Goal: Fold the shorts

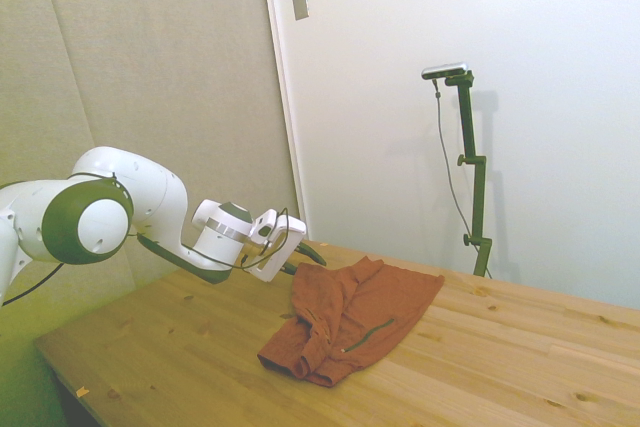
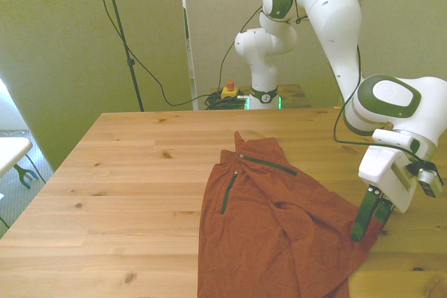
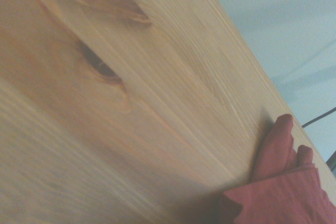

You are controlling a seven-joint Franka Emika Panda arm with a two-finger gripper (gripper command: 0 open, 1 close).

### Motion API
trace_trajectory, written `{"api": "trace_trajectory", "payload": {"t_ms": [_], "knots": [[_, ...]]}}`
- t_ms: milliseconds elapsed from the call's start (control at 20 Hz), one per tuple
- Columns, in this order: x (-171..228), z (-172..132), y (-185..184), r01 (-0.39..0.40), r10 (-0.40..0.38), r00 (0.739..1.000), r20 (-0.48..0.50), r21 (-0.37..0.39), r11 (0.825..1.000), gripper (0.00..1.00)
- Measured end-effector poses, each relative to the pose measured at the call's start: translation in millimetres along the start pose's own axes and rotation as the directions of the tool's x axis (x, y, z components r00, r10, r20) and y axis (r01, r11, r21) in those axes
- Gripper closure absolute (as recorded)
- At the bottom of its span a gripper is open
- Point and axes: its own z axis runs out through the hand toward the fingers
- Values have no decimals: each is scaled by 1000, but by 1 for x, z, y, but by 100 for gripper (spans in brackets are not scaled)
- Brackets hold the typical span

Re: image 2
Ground black forked table leg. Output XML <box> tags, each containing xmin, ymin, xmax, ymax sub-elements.
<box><xmin>13</xmin><ymin>163</ymin><xmax>38</xmax><ymax>190</ymax></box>

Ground black tripod cable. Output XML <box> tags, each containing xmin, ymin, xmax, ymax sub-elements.
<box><xmin>89</xmin><ymin>0</ymin><xmax>210</xmax><ymax>107</ymax></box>

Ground rust orange shorts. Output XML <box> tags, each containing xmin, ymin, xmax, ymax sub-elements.
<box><xmin>197</xmin><ymin>131</ymin><xmax>383</xmax><ymax>298</ymax></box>

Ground yellow emergency stop button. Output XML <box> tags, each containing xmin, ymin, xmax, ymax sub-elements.
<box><xmin>221</xmin><ymin>80</ymin><xmax>244</xmax><ymax>100</ymax></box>

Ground black floor cable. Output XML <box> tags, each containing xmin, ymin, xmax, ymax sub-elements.
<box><xmin>24</xmin><ymin>154</ymin><xmax>47</xmax><ymax>184</ymax></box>

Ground white folding table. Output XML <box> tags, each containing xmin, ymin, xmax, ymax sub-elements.
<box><xmin>0</xmin><ymin>136</ymin><xmax>34</xmax><ymax>179</ymax></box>

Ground black tripod pole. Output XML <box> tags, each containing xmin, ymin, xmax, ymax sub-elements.
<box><xmin>97</xmin><ymin>0</ymin><xmax>146</xmax><ymax>112</ymax></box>

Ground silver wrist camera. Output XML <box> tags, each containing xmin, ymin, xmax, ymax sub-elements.
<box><xmin>406</xmin><ymin>160</ymin><xmax>444</xmax><ymax>198</ymax></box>

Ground white panel edge strip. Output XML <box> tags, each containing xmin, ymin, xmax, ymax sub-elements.
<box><xmin>178</xmin><ymin>0</ymin><xmax>198</xmax><ymax>111</ymax></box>

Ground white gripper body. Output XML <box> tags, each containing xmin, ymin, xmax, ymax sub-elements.
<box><xmin>358</xmin><ymin>144</ymin><xmax>418</xmax><ymax>214</ymax></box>

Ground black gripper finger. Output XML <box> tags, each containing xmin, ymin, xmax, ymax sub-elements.
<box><xmin>350</xmin><ymin>186</ymin><xmax>381</xmax><ymax>243</ymax></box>
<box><xmin>372</xmin><ymin>197</ymin><xmax>395</xmax><ymax>225</ymax></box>

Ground coiled dark cable bundle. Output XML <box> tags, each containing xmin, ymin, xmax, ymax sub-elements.
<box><xmin>204</xmin><ymin>90</ymin><xmax>249</xmax><ymax>111</ymax></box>

